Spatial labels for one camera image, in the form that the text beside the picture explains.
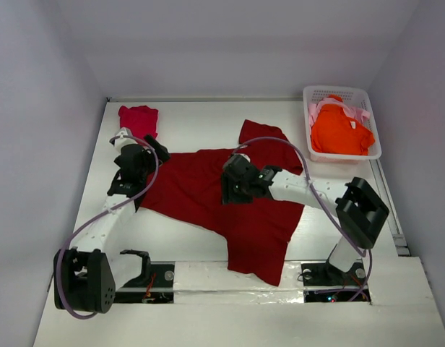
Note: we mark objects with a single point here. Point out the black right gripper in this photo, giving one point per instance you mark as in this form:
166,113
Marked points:
227,186

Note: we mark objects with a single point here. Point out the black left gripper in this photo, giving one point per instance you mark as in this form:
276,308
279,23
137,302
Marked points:
160,150

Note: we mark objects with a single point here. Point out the dark red t shirt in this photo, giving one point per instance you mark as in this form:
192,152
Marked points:
188,189

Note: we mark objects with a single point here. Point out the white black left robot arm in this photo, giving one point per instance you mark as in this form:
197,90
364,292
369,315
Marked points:
95,261

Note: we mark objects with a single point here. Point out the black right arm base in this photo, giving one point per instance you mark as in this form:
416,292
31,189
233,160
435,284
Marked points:
323,283

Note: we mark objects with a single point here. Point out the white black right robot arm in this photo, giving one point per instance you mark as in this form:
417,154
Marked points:
354,207

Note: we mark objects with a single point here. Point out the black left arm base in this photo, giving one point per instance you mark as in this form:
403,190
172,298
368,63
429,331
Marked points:
154,285

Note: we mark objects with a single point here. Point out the folded bright red t shirt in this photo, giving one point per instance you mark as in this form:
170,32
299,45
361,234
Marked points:
140,120

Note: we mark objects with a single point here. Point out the orange t shirt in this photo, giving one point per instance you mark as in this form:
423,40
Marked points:
335,133

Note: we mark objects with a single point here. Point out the pink t shirt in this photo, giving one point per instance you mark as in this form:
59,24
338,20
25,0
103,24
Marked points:
353,112

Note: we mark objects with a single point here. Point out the white plastic laundry basket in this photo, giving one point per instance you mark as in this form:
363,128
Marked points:
352,98

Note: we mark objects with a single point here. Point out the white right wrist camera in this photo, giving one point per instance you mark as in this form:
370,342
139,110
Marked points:
245,156

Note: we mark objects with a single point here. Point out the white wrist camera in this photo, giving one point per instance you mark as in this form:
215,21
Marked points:
122,138
245,156

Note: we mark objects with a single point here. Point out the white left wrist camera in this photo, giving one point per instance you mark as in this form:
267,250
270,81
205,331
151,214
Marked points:
122,138

